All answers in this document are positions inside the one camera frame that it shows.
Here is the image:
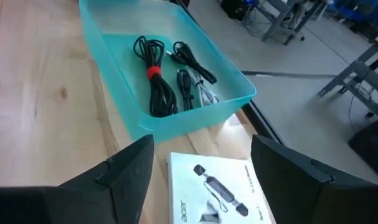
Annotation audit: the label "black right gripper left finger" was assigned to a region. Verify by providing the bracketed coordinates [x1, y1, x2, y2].
[0, 134, 154, 224]

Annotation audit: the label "black box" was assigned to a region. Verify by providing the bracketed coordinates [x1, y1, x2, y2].
[349, 116, 378, 185]

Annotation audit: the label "black bag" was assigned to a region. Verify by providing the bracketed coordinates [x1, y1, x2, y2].
[221, 0, 255, 21]

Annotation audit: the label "grey metal table frame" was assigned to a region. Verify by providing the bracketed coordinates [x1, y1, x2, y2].
[257, 0, 328, 46]
[318, 43, 378, 118]

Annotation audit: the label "white Acer product box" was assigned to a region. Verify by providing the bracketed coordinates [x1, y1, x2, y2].
[166, 151, 272, 224]

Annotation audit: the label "teal translucent plastic bin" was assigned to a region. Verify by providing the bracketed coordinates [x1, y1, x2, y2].
[78, 0, 257, 144]

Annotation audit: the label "short black coiled cable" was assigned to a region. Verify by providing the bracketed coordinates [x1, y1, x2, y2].
[176, 69, 195, 111]

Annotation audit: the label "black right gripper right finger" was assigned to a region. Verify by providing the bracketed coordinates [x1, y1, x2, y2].
[250, 134, 378, 224]

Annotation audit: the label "grey white coiled cable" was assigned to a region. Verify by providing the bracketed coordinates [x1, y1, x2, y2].
[188, 68, 220, 108]

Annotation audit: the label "blue storage bins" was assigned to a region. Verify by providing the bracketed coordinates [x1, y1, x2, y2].
[327, 0, 378, 26]

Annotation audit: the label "black cable bundle red strap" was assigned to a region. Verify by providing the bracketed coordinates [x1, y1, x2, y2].
[133, 35, 179, 118]

